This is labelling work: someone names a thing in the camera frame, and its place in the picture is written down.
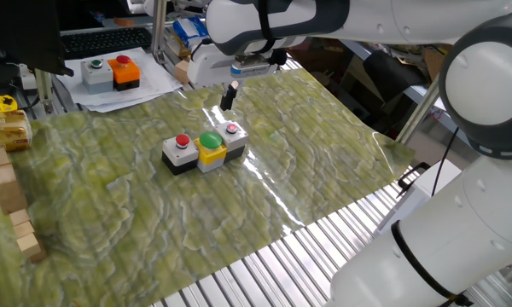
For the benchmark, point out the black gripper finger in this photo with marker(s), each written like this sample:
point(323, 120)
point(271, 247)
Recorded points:
point(225, 100)
point(234, 87)

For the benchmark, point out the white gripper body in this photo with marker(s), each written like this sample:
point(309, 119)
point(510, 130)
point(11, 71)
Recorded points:
point(207, 64)

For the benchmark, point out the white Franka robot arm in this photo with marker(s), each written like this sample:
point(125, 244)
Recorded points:
point(452, 239)

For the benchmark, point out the wooden cube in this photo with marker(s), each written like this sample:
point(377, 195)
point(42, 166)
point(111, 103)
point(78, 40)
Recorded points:
point(182, 71)

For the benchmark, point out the blue white package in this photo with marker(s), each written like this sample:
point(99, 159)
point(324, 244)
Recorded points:
point(190, 30)

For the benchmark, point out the yellow box green mushroom button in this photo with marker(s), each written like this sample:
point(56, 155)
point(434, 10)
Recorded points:
point(211, 149)

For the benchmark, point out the white paper sheets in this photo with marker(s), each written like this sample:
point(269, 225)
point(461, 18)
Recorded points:
point(153, 77)

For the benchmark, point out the white box raised red button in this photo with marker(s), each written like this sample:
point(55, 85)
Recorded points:
point(180, 155)

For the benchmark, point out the orange box red button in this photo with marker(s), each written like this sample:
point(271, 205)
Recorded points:
point(126, 72)

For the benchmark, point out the small orange object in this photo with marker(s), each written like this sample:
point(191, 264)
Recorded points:
point(123, 21)

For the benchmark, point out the black keyboard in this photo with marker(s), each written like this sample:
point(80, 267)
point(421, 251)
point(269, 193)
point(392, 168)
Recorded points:
point(106, 42)

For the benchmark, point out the grey box green button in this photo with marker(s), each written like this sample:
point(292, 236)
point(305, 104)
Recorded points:
point(96, 77)

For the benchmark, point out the green marble pattern mat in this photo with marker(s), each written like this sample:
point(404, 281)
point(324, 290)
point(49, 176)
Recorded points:
point(111, 192)

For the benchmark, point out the white power adapter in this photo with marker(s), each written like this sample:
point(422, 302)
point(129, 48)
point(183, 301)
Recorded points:
point(27, 79)

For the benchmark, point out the black monitor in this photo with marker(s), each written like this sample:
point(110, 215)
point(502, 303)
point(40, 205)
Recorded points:
point(21, 34)

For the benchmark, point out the bread loaf in bag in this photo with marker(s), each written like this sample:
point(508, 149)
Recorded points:
point(4, 132)

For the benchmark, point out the small wooden block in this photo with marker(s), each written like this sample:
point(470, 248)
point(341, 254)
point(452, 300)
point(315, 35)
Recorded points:
point(27, 245)
point(24, 229)
point(20, 216)

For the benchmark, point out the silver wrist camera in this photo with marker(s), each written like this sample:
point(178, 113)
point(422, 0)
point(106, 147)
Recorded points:
point(254, 68)

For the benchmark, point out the aluminium frame post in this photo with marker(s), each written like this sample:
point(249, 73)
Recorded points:
point(158, 30)
point(44, 91)
point(418, 108)

